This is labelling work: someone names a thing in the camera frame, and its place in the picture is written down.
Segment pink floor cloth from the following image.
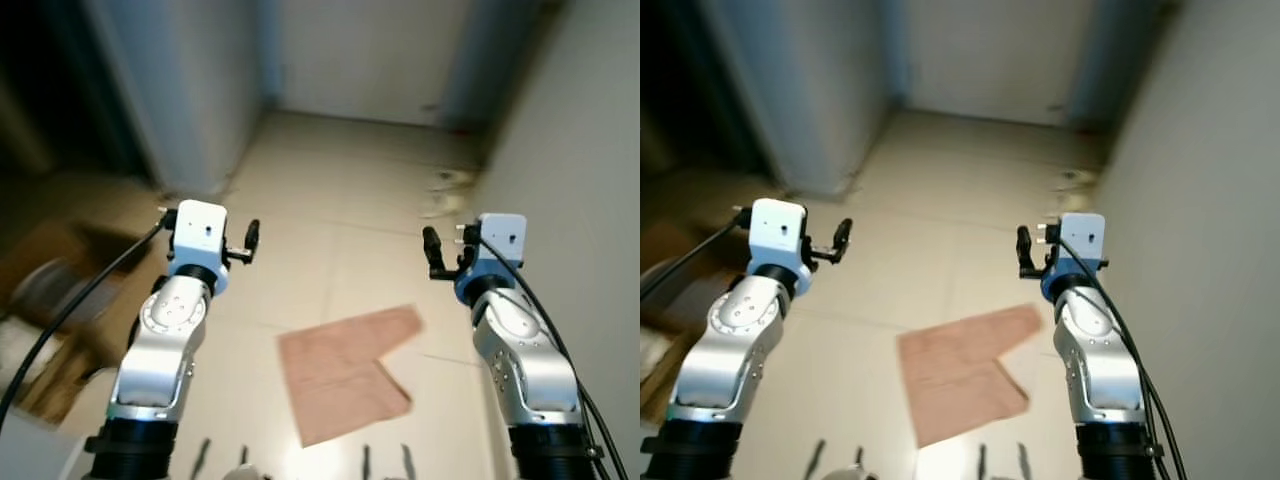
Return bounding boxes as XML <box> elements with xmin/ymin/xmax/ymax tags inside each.
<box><xmin>896</xmin><ymin>303</ymin><xmax>1046</xmax><ymax>450</ymax></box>
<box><xmin>277</xmin><ymin>304</ymin><xmax>425</xmax><ymax>449</ymax></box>

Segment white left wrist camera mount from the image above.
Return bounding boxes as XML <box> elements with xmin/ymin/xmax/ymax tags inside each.
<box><xmin>171</xmin><ymin>199</ymin><xmax>230</xmax><ymax>268</ymax></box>
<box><xmin>749</xmin><ymin>197</ymin><xmax>810</xmax><ymax>268</ymax></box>

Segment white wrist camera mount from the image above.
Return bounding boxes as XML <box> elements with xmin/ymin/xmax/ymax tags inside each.
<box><xmin>171</xmin><ymin>199</ymin><xmax>230</xmax><ymax>268</ymax></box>
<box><xmin>476</xmin><ymin>212</ymin><xmax>529</xmax><ymax>278</ymax></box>
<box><xmin>749</xmin><ymin>197</ymin><xmax>810</xmax><ymax>268</ymax></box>
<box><xmin>1057</xmin><ymin>212</ymin><xmax>1108</xmax><ymax>273</ymax></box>

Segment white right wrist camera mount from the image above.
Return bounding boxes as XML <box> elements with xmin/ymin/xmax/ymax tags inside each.
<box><xmin>476</xmin><ymin>212</ymin><xmax>529</xmax><ymax>278</ymax></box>
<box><xmin>1057</xmin><ymin>212</ymin><xmax>1108</xmax><ymax>273</ymax></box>

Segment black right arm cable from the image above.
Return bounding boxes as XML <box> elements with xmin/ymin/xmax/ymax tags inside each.
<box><xmin>462</xmin><ymin>224</ymin><xmax>631</xmax><ymax>480</ymax></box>
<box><xmin>1046</xmin><ymin>222</ymin><xmax>1191</xmax><ymax>480</ymax></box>

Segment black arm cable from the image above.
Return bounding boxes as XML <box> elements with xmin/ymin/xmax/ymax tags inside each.
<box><xmin>640</xmin><ymin>206</ymin><xmax>755</xmax><ymax>303</ymax></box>
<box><xmin>0</xmin><ymin>208</ymin><xmax>179</xmax><ymax>429</ymax></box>
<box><xmin>462</xmin><ymin>224</ymin><xmax>631</xmax><ymax>480</ymax></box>
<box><xmin>1046</xmin><ymin>222</ymin><xmax>1191</xmax><ymax>480</ymax></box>

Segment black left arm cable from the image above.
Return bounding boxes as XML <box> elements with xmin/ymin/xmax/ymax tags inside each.
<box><xmin>640</xmin><ymin>206</ymin><xmax>755</xmax><ymax>303</ymax></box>
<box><xmin>0</xmin><ymin>208</ymin><xmax>179</xmax><ymax>429</ymax></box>

